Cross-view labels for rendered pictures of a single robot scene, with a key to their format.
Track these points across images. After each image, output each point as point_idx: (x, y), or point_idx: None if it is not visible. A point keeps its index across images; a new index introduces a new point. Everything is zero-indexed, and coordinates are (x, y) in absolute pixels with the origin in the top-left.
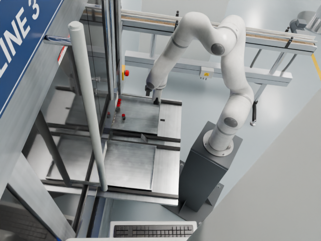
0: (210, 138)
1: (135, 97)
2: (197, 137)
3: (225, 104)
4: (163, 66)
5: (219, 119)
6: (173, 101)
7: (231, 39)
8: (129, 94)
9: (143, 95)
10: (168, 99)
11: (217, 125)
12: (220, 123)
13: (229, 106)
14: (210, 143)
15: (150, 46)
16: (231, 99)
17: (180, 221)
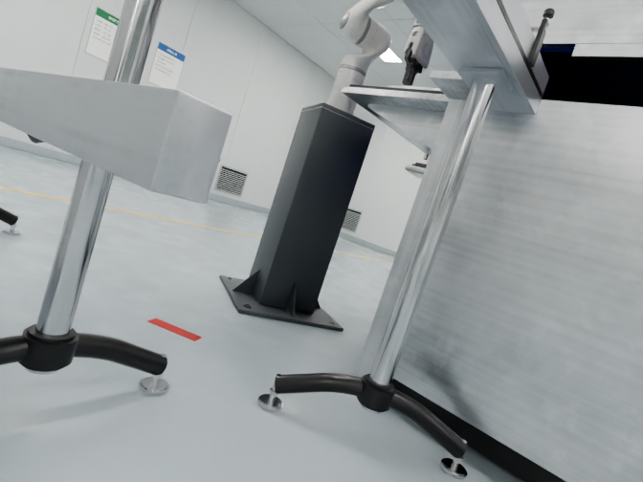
0: (353, 104)
1: (432, 88)
2: (357, 118)
3: (379, 31)
4: None
5: (365, 62)
6: (364, 85)
7: None
8: (436, 94)
9: (410, 92)
10: (365, 88)
11: (365, 73)
12: (370, 62)
13: (387, 28)
14: (352, 113)
15: (157, 15)
16: (377, 22)
17: (421, 167)
